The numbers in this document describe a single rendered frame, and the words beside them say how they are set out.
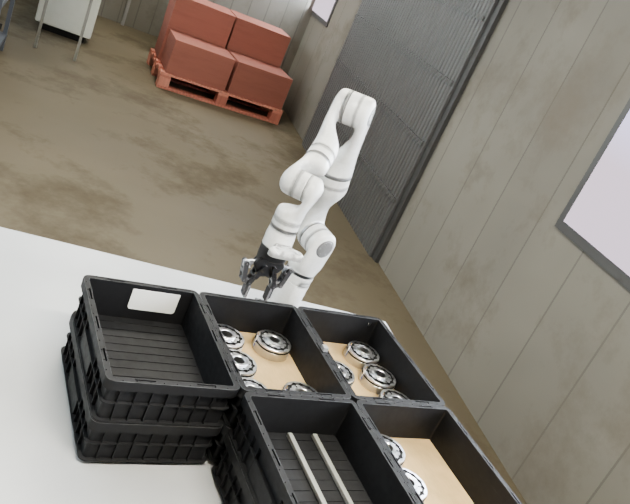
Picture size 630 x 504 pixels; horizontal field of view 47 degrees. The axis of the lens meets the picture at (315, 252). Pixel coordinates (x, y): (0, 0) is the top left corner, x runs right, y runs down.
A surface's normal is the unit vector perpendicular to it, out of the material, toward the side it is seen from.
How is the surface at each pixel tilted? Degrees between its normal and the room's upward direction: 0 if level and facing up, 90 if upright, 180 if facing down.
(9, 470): 0
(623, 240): 90
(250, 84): 90
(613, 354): 90
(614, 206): 90
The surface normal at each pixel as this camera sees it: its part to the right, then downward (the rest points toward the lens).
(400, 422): 0.37, 0.50
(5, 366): 0.39, -0.85
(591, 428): -0.90, -0.25
